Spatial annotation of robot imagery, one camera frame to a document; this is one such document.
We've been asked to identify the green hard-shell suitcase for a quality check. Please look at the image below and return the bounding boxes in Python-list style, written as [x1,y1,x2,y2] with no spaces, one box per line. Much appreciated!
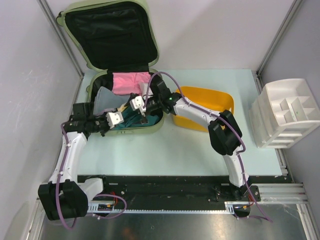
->
[56,0,164,135]

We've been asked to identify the grey folded garment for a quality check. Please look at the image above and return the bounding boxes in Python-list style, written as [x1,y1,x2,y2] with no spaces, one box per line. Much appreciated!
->
[93,86,130,116]

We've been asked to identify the pink folded garment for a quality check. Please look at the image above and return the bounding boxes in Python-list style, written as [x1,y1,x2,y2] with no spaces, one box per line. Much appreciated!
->
[112,72,151,95]

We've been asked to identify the yellow plastic basket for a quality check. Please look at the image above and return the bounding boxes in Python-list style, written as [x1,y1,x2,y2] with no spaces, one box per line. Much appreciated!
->
[172,86,235,132]

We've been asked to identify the white plastic drawer organizer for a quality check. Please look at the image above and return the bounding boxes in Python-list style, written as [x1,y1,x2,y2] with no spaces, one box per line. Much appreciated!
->
[248,78,320,149]

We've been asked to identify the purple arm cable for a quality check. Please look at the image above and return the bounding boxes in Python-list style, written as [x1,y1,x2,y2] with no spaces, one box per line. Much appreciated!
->
[56,117,128,230]
[141,71,273,223]

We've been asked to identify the teal garment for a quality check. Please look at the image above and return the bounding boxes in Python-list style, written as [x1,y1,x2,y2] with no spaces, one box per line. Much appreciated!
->
[113,107,163,130]

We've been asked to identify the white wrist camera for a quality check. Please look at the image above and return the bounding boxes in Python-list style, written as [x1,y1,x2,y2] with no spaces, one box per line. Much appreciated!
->
[129,95,146,113]
[105,111,124,130]

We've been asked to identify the aluminium frame rail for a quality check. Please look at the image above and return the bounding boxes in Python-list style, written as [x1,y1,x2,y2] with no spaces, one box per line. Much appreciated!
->
[255,183,308,204]

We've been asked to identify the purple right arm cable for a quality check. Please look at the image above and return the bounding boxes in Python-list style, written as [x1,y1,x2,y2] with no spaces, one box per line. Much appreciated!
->
[141,71,273,223]

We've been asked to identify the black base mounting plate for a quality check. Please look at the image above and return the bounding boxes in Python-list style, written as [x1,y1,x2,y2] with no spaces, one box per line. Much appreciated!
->
[77,174,293,212]

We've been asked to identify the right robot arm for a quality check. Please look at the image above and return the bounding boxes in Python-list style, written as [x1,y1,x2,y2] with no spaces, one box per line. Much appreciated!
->
[143,71,252,201]

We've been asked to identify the white slotted cable duct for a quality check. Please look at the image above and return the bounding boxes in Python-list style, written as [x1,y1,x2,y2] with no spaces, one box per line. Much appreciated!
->
[87,199,236,215]

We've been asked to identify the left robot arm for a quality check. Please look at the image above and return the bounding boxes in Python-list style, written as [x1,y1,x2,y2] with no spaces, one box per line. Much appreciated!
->
[38,102,111,221]

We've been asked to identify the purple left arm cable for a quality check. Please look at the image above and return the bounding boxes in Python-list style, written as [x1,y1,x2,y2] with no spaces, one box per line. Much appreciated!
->
[56,117,128,230]

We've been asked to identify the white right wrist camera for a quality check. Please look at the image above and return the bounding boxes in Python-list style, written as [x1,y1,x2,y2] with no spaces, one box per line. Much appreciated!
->
[129,95,146,113]

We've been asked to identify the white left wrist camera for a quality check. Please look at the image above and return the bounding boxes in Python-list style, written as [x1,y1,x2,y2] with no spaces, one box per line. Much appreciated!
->
[105,111,124,130]

